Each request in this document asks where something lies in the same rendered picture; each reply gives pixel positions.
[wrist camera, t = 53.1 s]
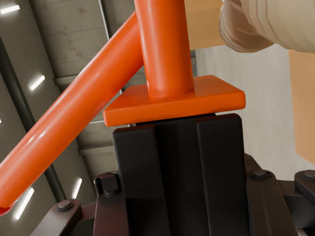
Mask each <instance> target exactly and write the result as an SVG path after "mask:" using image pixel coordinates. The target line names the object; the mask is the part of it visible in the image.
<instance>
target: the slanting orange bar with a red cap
mask: <svg viewBox="0 0 315 236"><path fill-rule="evenodd" d="M143 65H144V62H143V54H142V48H141V41H140V35H139V29H138V22H137V16H136V10H135V11H134V12H133V13H132V15H130V17H129V18H128V19H127V20H126V21H125V22H124V23H123V25H122V26H121V27H120V28H119V29H118V30H117V31H116V33H115V34H114V35H113V36H112V37H111V38H110V40H109V41H108V42H107V43H106V44H105V45H104V46H103V48H102V49H101V50H100V51H99V52H98V53H97V54H96V56H95V57H94V58H93V59H92V60H91V61H90V62H89V64H88V65H87V66H86V67H85V68H84V69H83V70H82V71H81V72H80V73H79V75H78V76H77V77H76V78H75V79H74V80H73V81H72V83H71V84H70V85H69V86H68V87H67V88H66V89H65V91H64V92H63V93H62V94H61V95H60V96H59V98H58V99H57V100H56V101H55V102H54V103H53V104H52V105H51V107H50V108H49V109H48V110H47V111H46V112H45V114H44V115H43V116H42V117H41V118H40V119H39V120H38V122H37V123H36V124H35V125H34V126H33V127H32V128H31V129H30V130H29V131H28V133H27V134H26V135H25V136H24V137H23V138H22V139H21V141H20V142H19V143H18V144H17V145H16V146H15V148H14V149H13V150H12V151H11V152H10V153H9V154H8V155H7V157H6V158H5V159H4V160H3V161H2V162H1V164H0V216H3V215H5V214H6V213H8V212H9V211H10V210H11V209H12V208H13V206H14V205H15V202H16V201H17V200H18V199H19V198H20V197H21V196H22V195H23V194H24V193H25V192H26V191H27V190H28V189H29V188H30V186H31V185H32V184H33V183H34V182H35V181H36V180H37V179H38V178H39V177H40V176H41V175H42V174H43V172H44V171H45V170H46V169H47V168H48V167H49V166H50V165H51V164H52V163H53V162H54V161H55V159H56V158H57V157H58V156H59V155H60V154H61V153H62V152H63V151H64V150H65V149H66V148H67V147H68V145H69V144H70V143H71V142H72V141H73V140H74V139H75V138H76V137H77V136H78V135H79V134H80V132H81V131H82V130H83V129H84V128H85V127H86V126H87V125H88V124H89V123H90V122H91V121H92V120H93V118H94V117H95V116H96V115H97V114H98V113H99V112H100V111H101V110H102V109H103V108H104V107H105V106H106V105H107V104H108V103H109V102H110V101H111V99H112V98H113V97H114V96H115V95H116V94H117V93H118V92H119V91H120V90H121V89H122V88H123V87H124V85H125V84H126V83H127V82H128V81H129V80H130V79H131V78H132V77H133V76H134V75H135V74H136V73H137V71H138V70H139V69H140V68H141V67H142V66H143Z"/></svg>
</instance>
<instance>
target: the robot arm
mask: <svg viewBox="0 0 315 236"><path fill-rule="evenodd" d="M245 163H246V175H247V182H246V183H245V184H246V195H247V204H248V215H249V234H250V236H299V235H300V236H315V170H303V171H299V172H297V173H295V175H294V181H287V180H278V179H276V177H275V175H274V174H273V172H271V171H268V170H263V169H262V168H261V167H260V166H259V164H257V162H256V161H255V160H254V158H253V157H252V156H251V155H249V154H246V153H245ZM94 185H95V189H96V194H97V201H96V202H94V203H92V204H89V205H85V206H81V203H80V201H79V200H76V199H68V200H67V199H66V200H64V201H61V202H59V203H58V204H56V205H54V206H53V207H52V208H51V209H50V211H49V212H48V213H47V214H46V216H45V217H44V218H43V219H42V221H41V222H40V223H39V224H38V225H37V226H36V228H35V229H34V230H33V231H32V233H31V234H30V235H29V236H132V232H131V227H130V222H129V216H128V206H127V201H126V197H123V194H122V189H121V184H120V177H119V172H118V170H117V171H110V172H106V173H102V174H100V175H98V176H97V177H95V178H94Z"/></svg>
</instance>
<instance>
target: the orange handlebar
mask: <svg viewBox="0 0 315 236"><path fill-rule="evenodd" d="M134 2H135V10H136V16H137V22H138V29H139V35H140V41H141V48H142V56H143V62H144V68H145V75H146V81H147V87H148V93H149V97H152V98H162V97H171V96H179V95H183V94H187V93H191V92H193V91H194V90H195V88H194V79H193V71H192V63H191V55H190V47H189V38H188V27H187V19H186V11H185V2H184V0H134Z"/></svg>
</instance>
